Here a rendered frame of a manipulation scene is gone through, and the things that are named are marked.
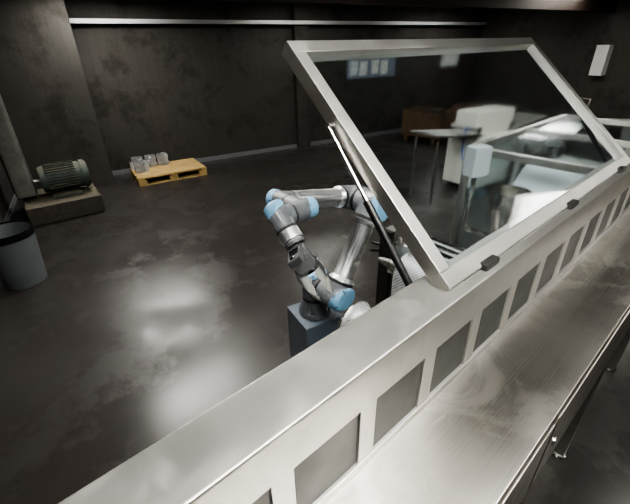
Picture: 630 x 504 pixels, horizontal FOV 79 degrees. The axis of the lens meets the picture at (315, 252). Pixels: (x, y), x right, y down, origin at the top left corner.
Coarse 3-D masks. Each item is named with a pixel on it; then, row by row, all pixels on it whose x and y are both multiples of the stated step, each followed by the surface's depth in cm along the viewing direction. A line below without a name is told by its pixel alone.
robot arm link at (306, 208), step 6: (288, 198) 136; (294, 198) 135; (300, 198) 135; (306, 198) 135; (312, 198) 135; (294, 204) 130; (300, 204) 131; (306, 204) 132; (312, 204) 133; (300, 210) 130; (306, 210) 131; (312, 210) 133; (318, 210) 136; (300, 216) 130; (306, 216) 132; (312, 216) 135
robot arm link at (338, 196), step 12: (276, 192) 141; (288, 192) 143; (300, 192) 146; (312, 192) 150; (324, 192) 154; (336, 192) 159; (348, 192) 162; (324, 204) 155; (336, 204) 161; (348, 204) 163
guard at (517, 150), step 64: (320, 64) 76; (384, 64) 86; (448, 64) 100; (512, 64) 120; (384, 128) 76; (448, 128) 86; (512, 128) 100; (576, 128) 120; (448, 192) 76; (512, 192) 86; (448, 256) 68
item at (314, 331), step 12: (288, 312) 186; (336, 312) 181; (288, 324) 190; (300, 324) 175; (312, 324) 173; (324, 324) 175; (336, 324) 179; (300, 336) 179; (312, 336) 174; (324, 336) 178; (300, 348) 184
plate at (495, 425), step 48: (624, 240) 124; (576, 288) 100; (624, 288) 100; (528, 336) 85; (576, 336) 84; (480, 384) 73; (528, 384) 73; (576, 384) 73; (432, 432) 64; (480, 432) 64; (528, 432) 64; (384, 480) 57; (432, 480) 57; (480, 480) 57; (528, 480) 72
